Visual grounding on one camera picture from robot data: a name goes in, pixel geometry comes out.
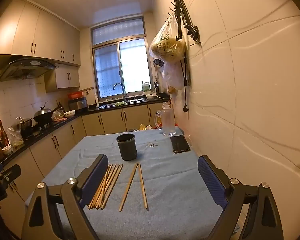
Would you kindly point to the black range hood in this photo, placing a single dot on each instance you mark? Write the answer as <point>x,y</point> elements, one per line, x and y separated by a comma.
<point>25,67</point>

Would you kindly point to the blue wall-hung item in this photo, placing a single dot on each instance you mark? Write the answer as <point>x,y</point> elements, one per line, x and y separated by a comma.
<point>158,63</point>

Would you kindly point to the white ceramic bowl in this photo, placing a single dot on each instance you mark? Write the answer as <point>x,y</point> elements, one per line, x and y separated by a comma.
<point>69,114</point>

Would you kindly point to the black kitchen countertop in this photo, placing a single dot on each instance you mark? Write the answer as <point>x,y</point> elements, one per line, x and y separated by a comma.
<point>65,122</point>

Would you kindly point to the steel kitchen sink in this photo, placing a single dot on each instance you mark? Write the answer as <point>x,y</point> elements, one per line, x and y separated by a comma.
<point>120,103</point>

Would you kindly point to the beige base cabinets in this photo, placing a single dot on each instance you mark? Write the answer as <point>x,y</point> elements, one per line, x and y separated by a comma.
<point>110,122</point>

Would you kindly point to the black wok with lid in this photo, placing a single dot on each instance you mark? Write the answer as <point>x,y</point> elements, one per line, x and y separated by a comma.
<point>43,115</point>

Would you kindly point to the chrome sink faucet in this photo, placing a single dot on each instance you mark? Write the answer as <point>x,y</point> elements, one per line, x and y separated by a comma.
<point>124,92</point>

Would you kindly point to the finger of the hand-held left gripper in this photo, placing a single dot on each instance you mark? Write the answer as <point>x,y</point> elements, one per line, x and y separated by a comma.
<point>12,173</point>

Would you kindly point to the steel countertop appliance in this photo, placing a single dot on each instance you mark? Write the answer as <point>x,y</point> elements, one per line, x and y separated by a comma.
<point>78,104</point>

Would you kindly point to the black gas stove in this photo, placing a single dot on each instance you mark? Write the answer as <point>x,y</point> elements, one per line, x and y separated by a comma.
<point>40,128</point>

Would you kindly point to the small white mortar bowl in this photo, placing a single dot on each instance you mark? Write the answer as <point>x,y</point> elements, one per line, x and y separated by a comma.
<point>7,150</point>

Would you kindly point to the white bowl with spoon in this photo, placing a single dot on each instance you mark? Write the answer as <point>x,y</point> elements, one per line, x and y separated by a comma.
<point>151,96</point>

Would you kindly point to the steel cooking pot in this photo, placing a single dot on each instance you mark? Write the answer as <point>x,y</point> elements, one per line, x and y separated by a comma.
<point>25,125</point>

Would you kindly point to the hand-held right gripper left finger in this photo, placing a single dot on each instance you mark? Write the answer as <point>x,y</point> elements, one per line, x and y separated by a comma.
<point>95,177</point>

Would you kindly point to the clear glass pitcher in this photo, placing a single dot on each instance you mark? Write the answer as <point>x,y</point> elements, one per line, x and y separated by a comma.
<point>168,122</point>

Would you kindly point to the small metal keys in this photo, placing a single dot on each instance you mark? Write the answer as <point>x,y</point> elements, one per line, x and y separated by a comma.
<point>152,145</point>

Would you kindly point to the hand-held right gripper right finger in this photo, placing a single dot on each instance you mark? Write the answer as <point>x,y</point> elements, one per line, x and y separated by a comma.
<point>211,180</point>

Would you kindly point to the black smartphone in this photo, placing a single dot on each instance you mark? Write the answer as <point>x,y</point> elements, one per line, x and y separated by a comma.
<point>180,144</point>

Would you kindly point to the black wall hook rack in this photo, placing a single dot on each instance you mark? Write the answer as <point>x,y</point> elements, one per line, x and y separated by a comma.
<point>181,10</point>

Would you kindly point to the green detergent jug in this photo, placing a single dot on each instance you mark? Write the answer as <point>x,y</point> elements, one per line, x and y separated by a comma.
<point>146,87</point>

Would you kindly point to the clear plastic bag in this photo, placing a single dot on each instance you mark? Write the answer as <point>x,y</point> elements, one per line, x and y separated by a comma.
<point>15,137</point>

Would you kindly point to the kitchen window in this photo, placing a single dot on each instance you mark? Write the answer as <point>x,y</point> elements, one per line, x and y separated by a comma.
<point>132,65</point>

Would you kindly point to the small beige wall cabinet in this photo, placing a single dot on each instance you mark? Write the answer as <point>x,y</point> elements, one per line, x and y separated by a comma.
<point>65,77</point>

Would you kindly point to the black plastic cup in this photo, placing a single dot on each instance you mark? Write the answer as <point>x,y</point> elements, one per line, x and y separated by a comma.
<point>127,147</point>

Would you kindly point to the green dish cloth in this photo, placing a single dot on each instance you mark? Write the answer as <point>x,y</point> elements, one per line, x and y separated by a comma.
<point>120,103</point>

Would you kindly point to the beige upper wall cabinets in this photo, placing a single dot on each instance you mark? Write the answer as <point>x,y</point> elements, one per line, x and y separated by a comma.
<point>47,30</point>

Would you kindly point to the bundle of wooden chopsticks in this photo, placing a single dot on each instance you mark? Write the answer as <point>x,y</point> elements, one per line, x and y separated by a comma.
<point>106,185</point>

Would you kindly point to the yellow crumpled bag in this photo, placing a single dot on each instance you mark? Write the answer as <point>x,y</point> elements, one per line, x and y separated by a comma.
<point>145,127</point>

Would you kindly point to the red plastic basin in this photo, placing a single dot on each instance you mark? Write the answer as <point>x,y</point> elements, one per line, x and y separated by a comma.
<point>75,95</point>

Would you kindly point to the white crumpled plastic bag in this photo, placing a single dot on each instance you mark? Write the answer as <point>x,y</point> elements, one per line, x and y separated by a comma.
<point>166,105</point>

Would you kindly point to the yellow hanging plastic bag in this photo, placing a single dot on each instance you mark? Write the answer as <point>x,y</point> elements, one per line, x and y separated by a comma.
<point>167,46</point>

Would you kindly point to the long wooden chopstick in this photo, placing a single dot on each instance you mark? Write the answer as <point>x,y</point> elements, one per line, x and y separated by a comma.
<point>143,187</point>
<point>128,187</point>

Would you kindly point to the white hanging plastic bag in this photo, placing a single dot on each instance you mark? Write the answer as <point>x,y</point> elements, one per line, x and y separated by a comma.
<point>173,75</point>

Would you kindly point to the dark utensil holder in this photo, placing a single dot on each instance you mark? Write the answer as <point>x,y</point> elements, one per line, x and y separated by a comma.
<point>156,88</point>

